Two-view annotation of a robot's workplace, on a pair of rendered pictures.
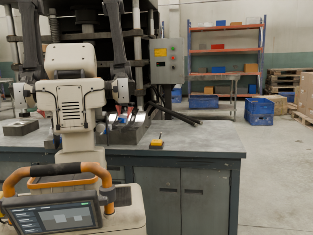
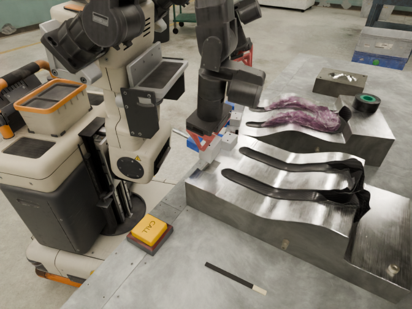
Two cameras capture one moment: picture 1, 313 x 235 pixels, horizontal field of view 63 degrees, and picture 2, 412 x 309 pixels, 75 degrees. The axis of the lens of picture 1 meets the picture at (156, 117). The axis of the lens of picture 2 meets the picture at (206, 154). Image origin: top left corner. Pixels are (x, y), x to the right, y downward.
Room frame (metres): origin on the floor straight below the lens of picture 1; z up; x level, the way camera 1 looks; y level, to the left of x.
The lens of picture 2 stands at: (1.69, -0.30, 1.37)
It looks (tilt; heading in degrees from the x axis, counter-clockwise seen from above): 39 degrees down; 111
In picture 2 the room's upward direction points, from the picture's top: straight up
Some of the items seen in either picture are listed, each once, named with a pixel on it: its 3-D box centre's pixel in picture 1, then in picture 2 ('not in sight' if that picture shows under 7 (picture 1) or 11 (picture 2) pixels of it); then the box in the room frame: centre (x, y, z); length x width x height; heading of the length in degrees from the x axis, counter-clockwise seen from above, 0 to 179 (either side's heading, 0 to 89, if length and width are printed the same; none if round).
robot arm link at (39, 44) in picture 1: (36, 43); not in sight; (1.39, 0.61, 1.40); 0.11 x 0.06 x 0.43; 98
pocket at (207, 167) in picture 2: (124, 132); (208, 170); (1.50, 0.20, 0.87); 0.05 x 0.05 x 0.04; 81
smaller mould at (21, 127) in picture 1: (21, 127); (339, 83); (1.85, 1.01, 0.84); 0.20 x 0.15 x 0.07; 171
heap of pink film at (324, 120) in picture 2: not in sight; (301, 111); (1.71, 0.57, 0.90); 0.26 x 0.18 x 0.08; 8
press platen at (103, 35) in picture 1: (91, 44); not in sight; (2.70, 0.64, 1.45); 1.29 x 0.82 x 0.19; 81
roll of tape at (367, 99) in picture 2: not in sight; (365, 102); (1.90, 0.65, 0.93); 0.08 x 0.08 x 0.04
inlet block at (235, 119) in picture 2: not in sight; (222, 120); (1.45, 0.48, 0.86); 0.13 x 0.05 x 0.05; 8
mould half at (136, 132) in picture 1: (126, 123); (296, 192); (1.74, 0.21, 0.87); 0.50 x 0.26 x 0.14; 171
